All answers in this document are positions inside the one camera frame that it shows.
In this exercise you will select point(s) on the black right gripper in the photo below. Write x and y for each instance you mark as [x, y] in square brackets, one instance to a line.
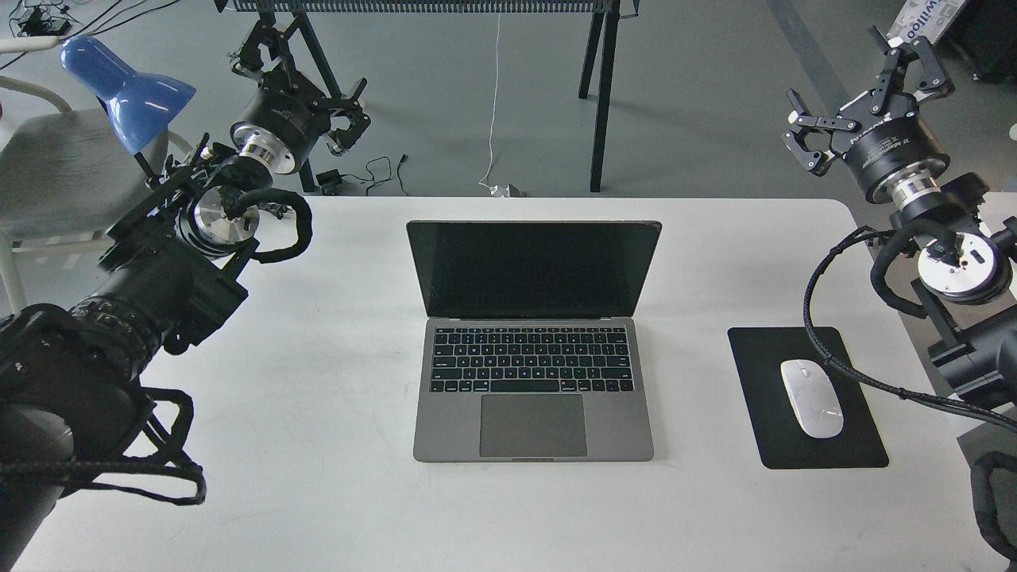
[894, 151]

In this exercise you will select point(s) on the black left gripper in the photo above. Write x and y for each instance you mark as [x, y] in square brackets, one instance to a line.
[280, 112]

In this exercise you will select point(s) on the grey laptop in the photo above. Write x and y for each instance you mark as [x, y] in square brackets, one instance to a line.
[530, 351]

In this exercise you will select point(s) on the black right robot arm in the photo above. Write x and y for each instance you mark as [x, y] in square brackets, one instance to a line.
[936, 253]

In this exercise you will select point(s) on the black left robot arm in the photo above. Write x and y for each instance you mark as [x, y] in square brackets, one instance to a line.
[73, 405]

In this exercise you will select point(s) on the white printed sign board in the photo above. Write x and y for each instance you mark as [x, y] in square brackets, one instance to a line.
[930, 19]

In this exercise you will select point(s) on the blue desk lamp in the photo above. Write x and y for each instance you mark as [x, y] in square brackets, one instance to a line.
[140, 105]

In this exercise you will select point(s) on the grey white chair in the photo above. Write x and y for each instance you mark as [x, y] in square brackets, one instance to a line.
[65, 177]

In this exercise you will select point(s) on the white computer mouse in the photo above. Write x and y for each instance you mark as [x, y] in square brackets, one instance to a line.
[813, 398]

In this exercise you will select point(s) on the black mouse pad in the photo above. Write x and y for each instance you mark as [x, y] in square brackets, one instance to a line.
[782, 443]

